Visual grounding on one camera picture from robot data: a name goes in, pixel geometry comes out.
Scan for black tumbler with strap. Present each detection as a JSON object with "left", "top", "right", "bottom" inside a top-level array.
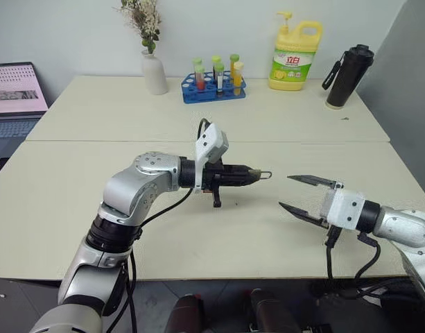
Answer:
[{"left": 321, "top": 44, "right": 376, "bottom": 112}]

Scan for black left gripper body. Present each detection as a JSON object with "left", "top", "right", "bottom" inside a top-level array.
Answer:
[{"left": 201, "top": 162, "right": 231, "bottom": 209}]

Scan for white ceramic vase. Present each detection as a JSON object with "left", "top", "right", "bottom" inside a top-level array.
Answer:
[{"left": 140, "top": 49, "right": 169, "bottom": 96}]

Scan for green-capped tube dark liquid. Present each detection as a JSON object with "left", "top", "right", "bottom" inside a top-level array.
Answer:
[{"left": 211, "top": 55, "right": 223, "bottom": 83}]

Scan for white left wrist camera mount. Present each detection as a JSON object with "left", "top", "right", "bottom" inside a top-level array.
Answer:
[{"left": 193, "top": 123, "right": 230, "bottom": 194}]

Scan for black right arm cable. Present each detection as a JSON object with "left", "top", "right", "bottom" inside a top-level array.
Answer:
[
  {"left": 323, "top": 224, "right": 341, "bottom": 282},
  {"left": 352, "top": 231, "right": 382, "bottom": 284}
]

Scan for yellow-capped tube orange liquid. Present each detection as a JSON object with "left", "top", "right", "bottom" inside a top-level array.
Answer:
[{"left": 232, "top": 61, "right": 245, "bottom": 95}]

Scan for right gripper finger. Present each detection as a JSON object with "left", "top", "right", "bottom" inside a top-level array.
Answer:
[
  {"left": 278, "top": 201, "right": 327, "bottom": 227},
  {"left": 286, "top": 174, "right": 338, "bottom": 190}
]

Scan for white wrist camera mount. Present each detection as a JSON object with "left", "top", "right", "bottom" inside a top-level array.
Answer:
[
  {"left": 321, "top": 188, "right": 368, "bottom": 232},
  {"left": 193, "top": 123, "right": 230, "bottom": 194}
]

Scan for green-capped tube white label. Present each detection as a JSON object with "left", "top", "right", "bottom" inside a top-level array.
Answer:
[{"left": 214, "top": 62, "right": 226, "bottom": 97}]

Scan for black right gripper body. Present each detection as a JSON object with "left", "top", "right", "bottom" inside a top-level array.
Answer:
[{"left": 318, "top": 179, "right": 345, "bottom": 230}]

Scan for open laptop computer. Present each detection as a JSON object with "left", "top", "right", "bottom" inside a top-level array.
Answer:
[{"left": 0, "top": 61, "right": 50, "bottom": 161}]

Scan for green-capped tube red liquid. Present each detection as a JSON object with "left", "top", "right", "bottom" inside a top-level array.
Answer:
[{"left": 192, "top": 57, "right": 207, "bottom": 92}]

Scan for dried flower bouquet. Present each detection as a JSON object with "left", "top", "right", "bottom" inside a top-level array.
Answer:
[{"left": 114, "top": 0, "right": 163, "bottom": 56}]

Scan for brass padlock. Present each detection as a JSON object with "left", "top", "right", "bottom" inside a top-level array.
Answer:
[{"left": 248, "top": 169, "right": 273, "bottom": 182}]

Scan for dark rounded shape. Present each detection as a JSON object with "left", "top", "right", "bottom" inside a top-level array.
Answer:
[
  {"left": 162, "top": 293, "right": 207, "bottom": 333},
  {"left": 248, "top": 287, "right": 304, "bottom": 333}
]

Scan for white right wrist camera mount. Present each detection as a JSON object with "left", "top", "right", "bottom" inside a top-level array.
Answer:
[{"left": 321, "top": 188, "right": 368, "bottom": 232}]

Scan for blue test tube rack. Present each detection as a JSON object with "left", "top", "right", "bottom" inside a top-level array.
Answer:
[{"left": 180, "top": 70, "right": 250, "bottom": 105}]

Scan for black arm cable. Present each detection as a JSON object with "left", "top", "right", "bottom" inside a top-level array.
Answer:
[
  {"left": 121, "top": 118, "right": 214, "bottom": 333},
  {"left": 323, "top": 224, "right": 341, "bottom": 282},
  {"left": 352, "top": 231, "right": 382, "bottom": 284}
]

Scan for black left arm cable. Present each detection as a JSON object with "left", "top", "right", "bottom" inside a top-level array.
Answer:
[{"left": 121, "top": 118, "right": 214, "bottom": 333}]

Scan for black cable bundle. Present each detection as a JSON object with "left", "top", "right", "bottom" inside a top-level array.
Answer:
[{"left": 308, "top": 276, "right": 425, "bottom": 308}]

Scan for yellow detergent pump bottle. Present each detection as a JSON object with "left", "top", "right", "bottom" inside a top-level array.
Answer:
[{"left": 268, "top": 11, "right": 324, "bottom": 92}]

